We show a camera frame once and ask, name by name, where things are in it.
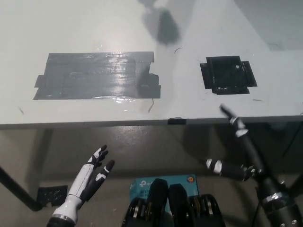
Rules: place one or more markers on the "black metal table leg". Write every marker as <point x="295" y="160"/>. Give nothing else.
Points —
<point x="16" y="186"/>

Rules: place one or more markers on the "black floor tape piece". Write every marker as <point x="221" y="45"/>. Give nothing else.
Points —
<point x="52" y="195"/>

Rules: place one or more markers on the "large grey tape patch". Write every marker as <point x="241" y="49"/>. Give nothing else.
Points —
<point x="94" y="75"/>

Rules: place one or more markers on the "square black tape patch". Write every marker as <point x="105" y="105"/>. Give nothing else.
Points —
<point x="227" y="75"/>

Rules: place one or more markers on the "teal cardboard router box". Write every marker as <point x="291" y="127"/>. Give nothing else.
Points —
<point x="142" y="184"/>

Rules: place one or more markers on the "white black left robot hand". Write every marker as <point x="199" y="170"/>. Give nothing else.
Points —
<point x="80" y="182"/>

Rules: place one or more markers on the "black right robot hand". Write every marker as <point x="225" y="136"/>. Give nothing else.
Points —
<point x="251" y="151"/>

